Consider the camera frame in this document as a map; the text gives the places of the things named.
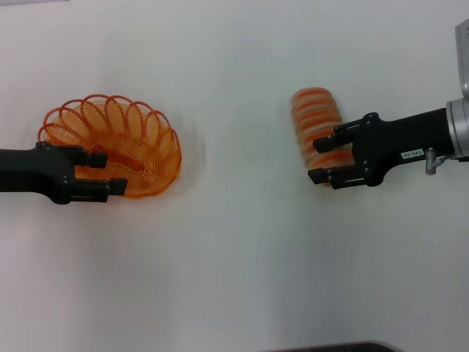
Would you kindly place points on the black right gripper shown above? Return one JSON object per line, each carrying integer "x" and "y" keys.
{"x": 399, "y": 137}

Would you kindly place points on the orange striped bread roll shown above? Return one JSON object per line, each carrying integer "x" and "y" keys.
{"x": 315, "y": 110}

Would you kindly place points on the dark rounded robot base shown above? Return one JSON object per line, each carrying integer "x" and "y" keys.
{"x": 329, "y": 347}

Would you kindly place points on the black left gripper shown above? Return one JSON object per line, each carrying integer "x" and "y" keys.
{"x": 33, "y": 170}

